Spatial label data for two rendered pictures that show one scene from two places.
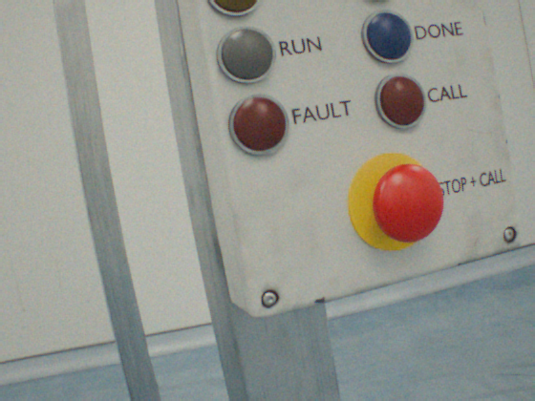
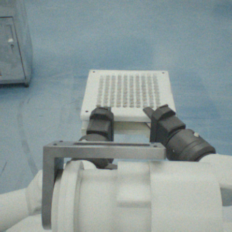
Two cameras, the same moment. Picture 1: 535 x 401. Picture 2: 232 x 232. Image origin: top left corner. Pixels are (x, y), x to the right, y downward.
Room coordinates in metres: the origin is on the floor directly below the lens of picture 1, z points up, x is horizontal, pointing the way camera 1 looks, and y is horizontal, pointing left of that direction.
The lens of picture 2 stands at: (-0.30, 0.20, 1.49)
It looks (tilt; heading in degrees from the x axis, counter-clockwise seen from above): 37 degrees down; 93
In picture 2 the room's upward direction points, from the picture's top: straight up
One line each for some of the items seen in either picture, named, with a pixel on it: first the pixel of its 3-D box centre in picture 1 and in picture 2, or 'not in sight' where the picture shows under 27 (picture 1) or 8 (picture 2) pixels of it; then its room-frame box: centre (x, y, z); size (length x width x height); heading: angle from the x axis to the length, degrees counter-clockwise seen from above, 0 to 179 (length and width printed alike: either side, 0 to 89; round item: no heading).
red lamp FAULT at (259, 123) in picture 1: (260, 123); not in sight; (0.41, 0.00, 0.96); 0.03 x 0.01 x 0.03; 106
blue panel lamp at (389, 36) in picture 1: (389, 35); not in sight; (0.43, -0.08, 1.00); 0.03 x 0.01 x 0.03; 106
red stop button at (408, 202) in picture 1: (397, 201); not in sight; (0.43, -0.06, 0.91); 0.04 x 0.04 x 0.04; 16
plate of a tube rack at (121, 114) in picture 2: not in sight; (128, 93); (-0.30, 0.98, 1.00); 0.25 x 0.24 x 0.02; 1
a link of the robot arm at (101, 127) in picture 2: not in sight; (96, 143); (-0.37, 0.76, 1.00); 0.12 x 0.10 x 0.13; 83
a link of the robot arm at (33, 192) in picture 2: not in sight; (63, 191); (-0.42, 0.61, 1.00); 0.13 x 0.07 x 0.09; 19
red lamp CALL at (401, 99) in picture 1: (402, 100); not in sight; (0.43, -0.08, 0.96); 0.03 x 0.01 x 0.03; 106
